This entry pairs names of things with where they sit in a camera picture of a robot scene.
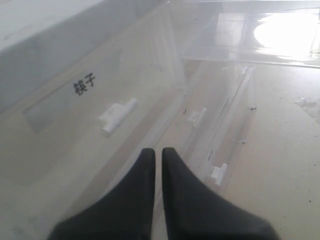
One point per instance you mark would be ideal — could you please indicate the white plastic drawer cabinet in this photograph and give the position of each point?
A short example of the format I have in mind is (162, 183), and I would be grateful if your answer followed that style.
(283, 33)

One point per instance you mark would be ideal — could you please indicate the clear bottom drawer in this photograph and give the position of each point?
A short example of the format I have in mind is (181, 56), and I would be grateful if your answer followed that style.
(214, 156)

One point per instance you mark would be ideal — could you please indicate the clear middle drawer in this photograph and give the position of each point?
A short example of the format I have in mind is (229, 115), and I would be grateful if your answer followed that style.
(212, 88)

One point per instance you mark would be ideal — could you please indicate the clear drawer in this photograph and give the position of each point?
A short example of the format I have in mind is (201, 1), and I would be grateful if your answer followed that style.
(214, 156)
(75, 74)
(212, 88)

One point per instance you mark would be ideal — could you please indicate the clear top left drawer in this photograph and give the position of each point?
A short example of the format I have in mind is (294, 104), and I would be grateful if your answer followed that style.
(75, 74)

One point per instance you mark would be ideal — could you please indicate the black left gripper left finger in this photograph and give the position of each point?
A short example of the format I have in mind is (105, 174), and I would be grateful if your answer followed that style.
(125, 213)

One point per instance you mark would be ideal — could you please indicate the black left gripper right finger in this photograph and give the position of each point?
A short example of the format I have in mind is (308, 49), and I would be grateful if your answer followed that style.
(194, 212)

